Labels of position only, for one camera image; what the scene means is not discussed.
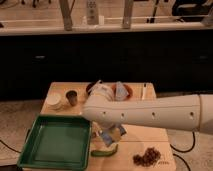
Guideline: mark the blue sponge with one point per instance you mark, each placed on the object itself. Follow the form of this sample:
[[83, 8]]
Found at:
[[106, 137]]

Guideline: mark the dark red grape bunch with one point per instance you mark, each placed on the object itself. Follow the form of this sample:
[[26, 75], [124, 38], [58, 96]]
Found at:
[[150, 157]]

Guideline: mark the dark brown bowl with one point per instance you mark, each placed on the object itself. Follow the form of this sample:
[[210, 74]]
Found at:
[[88, 88]]

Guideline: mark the dark metal cup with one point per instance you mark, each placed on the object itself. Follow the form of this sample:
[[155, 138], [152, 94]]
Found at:
[[72, 97]]

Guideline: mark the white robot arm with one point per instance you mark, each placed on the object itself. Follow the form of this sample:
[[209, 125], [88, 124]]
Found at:
[[187, 113]]

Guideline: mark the green chili pepper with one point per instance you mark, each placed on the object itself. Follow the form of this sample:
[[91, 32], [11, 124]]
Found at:
[[104, 153]]

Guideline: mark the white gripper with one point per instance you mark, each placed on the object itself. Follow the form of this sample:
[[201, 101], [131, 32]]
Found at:
[[110, 127]]

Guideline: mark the green plastic tray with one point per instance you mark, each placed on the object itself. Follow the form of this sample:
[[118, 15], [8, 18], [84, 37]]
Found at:
[[57, 142]]

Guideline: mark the clear plastic container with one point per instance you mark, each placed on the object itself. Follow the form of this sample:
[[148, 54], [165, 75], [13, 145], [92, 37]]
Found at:
[[121, 92]]

